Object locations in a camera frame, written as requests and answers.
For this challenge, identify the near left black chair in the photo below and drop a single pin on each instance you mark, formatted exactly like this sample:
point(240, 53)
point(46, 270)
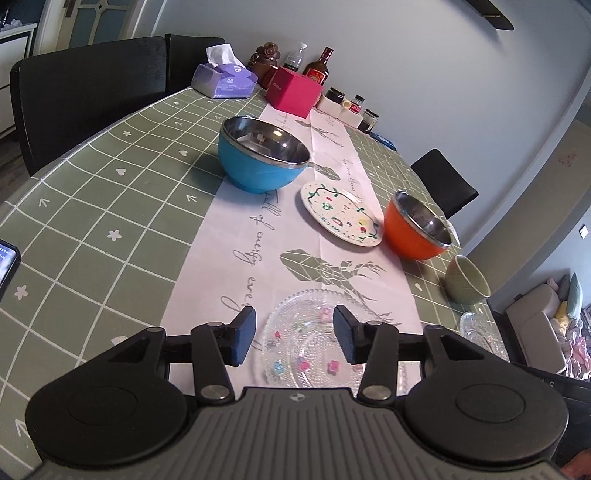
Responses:
point(62, 98)

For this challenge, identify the blue flat packet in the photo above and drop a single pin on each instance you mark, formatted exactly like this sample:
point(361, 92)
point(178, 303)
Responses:
point(382, 140)

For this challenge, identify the white painted ceramic plate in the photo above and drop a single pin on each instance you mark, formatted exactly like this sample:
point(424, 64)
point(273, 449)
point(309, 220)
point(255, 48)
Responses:
point(341, 213)

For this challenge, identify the beige sofa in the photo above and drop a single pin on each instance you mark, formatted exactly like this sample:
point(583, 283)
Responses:
point(530, 317)

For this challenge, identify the black chair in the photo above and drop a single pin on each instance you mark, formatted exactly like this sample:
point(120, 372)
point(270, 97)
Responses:
point(62, 98)
point(183, 55)
point(444, 183)

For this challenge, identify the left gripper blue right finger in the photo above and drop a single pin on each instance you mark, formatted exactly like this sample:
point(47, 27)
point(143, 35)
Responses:
point(350, 333)

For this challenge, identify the clear glass plate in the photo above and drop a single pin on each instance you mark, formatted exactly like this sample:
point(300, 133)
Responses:
point(476, 328)
point(299, 345)

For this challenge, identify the black smartphone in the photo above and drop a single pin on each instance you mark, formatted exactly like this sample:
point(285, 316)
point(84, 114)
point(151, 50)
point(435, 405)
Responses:
point(10, 259)

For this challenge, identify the green ceramic bowl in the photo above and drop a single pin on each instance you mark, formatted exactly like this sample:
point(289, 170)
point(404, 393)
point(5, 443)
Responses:
point(464, 282)

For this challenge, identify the dark glass jar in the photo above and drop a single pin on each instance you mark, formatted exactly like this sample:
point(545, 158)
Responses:
point(369, 120)

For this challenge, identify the green checked tablecloth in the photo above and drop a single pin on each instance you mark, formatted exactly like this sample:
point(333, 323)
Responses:
point(103, 234)

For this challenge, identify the purple tissue pack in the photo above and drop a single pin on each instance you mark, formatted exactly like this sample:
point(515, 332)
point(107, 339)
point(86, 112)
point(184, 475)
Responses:
point(223, 76)

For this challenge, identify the brown liquor bottle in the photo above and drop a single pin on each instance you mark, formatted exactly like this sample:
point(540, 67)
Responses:
point(318, 70)

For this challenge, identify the brown figurine jar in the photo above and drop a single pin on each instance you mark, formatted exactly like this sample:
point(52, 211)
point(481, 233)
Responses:
point(264, 63)

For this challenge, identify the white glass panel door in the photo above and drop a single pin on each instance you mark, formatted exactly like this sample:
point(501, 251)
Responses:
point(67, 24)

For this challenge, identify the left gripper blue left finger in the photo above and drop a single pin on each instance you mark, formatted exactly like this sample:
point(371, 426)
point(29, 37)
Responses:
point(242, 331)

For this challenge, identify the white flat box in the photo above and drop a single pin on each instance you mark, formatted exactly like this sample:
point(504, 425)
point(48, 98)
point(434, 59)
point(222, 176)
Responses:
point(336, 110)

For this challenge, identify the pink deer table runner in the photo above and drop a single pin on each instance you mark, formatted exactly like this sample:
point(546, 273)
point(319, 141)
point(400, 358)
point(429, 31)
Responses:
point(258, 249)

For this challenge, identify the red label small bottle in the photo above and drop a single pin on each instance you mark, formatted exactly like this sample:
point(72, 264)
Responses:
point(356, 104)

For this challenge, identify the blue steel bowl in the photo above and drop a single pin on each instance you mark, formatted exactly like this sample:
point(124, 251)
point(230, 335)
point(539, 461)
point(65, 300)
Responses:
point(257, 156)

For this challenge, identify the right black chair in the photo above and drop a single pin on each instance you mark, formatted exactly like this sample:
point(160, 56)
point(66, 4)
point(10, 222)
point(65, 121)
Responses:
point(444, 183)

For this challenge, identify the far left black chair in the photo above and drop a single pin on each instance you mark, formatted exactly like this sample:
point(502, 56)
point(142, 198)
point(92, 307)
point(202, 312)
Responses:
point(183, 55)

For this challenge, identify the pink square box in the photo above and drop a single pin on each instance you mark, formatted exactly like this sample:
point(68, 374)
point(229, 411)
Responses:
point(293, 93)

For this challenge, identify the dark lidded jar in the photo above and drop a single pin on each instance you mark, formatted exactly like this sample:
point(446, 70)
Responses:
point(335, 95)

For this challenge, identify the clear water bottle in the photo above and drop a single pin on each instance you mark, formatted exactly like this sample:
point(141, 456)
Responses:
point(295, 58)

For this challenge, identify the orange steel bowl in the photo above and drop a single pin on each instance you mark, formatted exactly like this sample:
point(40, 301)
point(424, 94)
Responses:
point(412, 230)

